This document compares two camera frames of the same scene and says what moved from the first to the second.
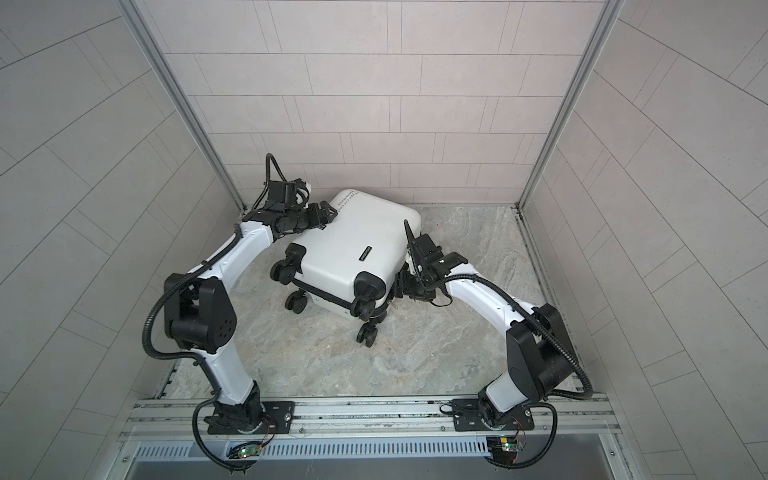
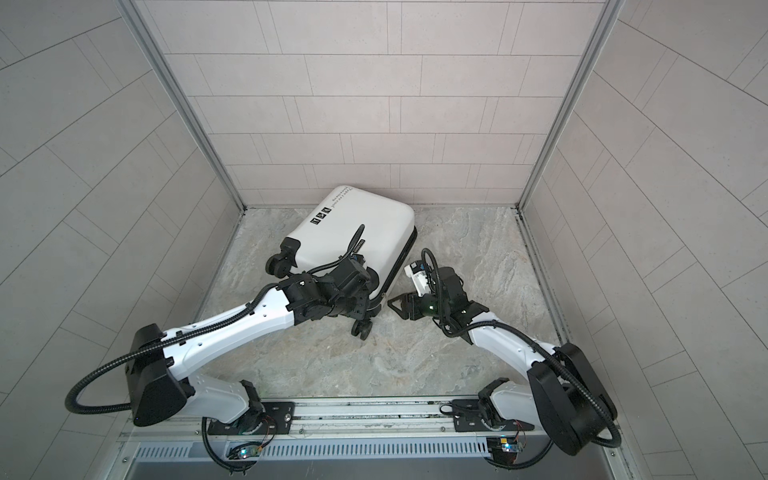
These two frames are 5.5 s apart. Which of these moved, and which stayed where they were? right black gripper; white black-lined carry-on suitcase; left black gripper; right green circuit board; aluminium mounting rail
Moved: left black gripper; right black gripper
Stayed: aluminium mounting rail; white black-lined carry-on suitcase; right green circuit board
